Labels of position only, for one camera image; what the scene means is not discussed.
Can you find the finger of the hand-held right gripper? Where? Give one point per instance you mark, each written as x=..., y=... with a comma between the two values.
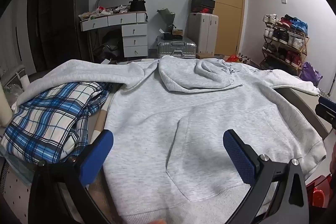
x=326, y=109

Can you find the dark wardrobe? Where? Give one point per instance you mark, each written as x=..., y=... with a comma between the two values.
x=39, y=24

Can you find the small brown box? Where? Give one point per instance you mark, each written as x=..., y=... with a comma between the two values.
x=177, y=34

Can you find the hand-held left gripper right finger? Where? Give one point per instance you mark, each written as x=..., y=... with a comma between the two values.
x=240, y=158

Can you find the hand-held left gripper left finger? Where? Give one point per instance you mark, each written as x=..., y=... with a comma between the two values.
x=97, y=158

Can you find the wooden shoe rack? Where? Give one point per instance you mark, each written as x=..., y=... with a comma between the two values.
x=302, y=52

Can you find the blue plaid shirt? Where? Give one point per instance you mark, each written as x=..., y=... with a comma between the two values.
x=47, y=121

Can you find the clutter pile on desk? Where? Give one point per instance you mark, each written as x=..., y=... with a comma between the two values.
x=105, y=12

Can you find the silver ribbed suitcase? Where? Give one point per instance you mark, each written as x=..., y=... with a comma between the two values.
x=176, y=49

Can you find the red and black shoebox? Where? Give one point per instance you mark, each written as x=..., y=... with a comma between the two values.
x=201, y=10

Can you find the white hard suitcase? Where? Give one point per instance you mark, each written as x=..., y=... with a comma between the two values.
x=202, y=32

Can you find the dark bag under desk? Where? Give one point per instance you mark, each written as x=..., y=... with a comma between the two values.
x=109, y=45

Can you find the small black box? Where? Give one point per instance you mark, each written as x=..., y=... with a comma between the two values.
x=167, y=35

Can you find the light grey hoodie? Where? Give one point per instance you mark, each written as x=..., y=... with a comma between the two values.
x=183, y=108

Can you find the person's left hand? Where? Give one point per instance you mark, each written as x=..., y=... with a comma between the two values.
x=158, y=222

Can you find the grey padded bed frame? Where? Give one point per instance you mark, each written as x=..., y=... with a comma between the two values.
x=302, y=106

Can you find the white tube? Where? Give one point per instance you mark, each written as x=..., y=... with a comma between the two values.
x=24, y=79

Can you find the purple plastic bag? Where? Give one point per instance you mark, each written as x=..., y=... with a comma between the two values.
x=311, y=74

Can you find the black bucket bag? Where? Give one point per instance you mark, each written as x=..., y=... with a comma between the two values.
x=137, y=1

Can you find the white dotted cloth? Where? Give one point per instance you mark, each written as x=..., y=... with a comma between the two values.
x=15, y=192

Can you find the rows of shoes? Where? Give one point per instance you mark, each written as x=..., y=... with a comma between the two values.
x=284, y=37

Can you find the clear plastic cover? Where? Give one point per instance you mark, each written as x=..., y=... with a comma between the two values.
x=18, y=167

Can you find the white desk with drawers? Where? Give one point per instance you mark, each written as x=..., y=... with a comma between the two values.
x=135, y=40

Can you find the red plastic bag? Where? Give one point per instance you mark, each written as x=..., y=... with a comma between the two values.
x=233, y=58

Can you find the dark wrapped flower bouquet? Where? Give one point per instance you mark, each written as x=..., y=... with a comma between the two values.
x=166, y=16

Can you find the red plastic stool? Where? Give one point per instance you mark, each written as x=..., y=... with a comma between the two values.
x=319, y=192

